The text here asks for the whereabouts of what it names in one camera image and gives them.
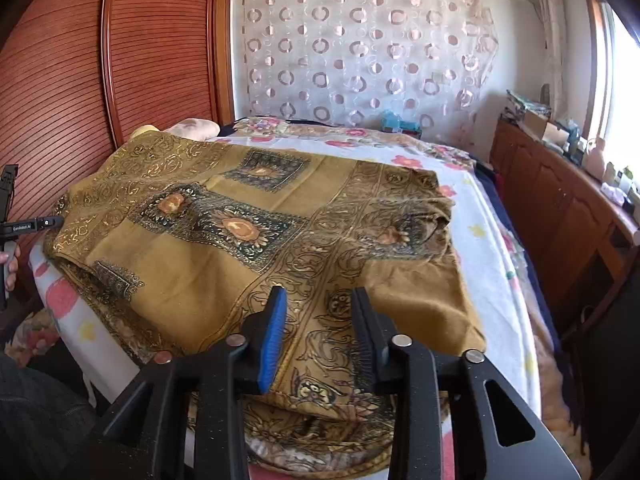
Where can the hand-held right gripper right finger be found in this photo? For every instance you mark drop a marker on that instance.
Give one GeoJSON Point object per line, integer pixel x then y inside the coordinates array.
{"type": "Point", "coordinates": [365, 355]}

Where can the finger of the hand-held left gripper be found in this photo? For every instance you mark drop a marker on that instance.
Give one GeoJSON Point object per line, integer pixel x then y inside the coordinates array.
{"type": "Point", "coordinates": [52, 222]}

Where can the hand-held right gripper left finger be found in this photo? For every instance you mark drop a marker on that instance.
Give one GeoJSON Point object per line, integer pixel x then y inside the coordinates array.
{"type": "Point", "coordinates": [272, 350]}

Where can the brown paisley printed garment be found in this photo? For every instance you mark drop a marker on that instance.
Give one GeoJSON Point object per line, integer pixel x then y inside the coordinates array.
{"type": "Point", "coordinates": [200, 270]}

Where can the person's left hand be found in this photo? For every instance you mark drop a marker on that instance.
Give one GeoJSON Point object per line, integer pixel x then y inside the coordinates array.
{"type": "Point", "coordinates": [14, 260]}

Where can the wooden slatted headboard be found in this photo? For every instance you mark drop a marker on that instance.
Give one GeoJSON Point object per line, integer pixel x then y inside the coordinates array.
{"type": "Point", "coordinates": [100, 70]}

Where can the white floral blanket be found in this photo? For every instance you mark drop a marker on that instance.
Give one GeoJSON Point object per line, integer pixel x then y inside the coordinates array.
{"type": "Point", "coordinates": [480, 240]}

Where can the cream pink pillow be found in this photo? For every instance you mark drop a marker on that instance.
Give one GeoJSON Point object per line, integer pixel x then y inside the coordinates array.
{"type": "Point", "coordinates": [195, 128]}

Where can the person's dark trousers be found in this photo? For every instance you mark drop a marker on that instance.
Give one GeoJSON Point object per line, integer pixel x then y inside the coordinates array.
{"type": "Point", "coordinates": [40, 410]}

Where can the teal box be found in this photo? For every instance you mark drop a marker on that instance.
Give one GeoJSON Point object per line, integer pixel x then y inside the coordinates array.
{"type": "Point", "coordinates": [400, 124]}

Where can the wooden cabinet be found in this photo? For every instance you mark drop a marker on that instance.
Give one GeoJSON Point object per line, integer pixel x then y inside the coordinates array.
{"type": "Point", "coordinates": [560, 210]}

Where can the cardboard box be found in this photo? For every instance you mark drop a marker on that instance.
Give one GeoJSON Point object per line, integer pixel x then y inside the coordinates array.
{"type": "Point", "coordinates": [547, 127]}

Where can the sheer circle-patterned curtain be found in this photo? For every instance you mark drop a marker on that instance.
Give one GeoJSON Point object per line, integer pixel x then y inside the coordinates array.
{"type": "Point", "coordinates": [370, 60]}

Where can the stack of printed packets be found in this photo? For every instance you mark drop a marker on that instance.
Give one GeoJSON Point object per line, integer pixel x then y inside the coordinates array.
{"type": "Point", "coordinates": [527, 102]}

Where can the pale pink jar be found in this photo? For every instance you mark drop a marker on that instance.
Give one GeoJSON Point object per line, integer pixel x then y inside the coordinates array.
{"type": "Point", "coordinates": [595, 160]}

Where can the white window curtain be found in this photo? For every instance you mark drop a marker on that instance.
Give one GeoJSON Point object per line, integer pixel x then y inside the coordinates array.
{"type": "Point", "coordinates": [547, 35]}

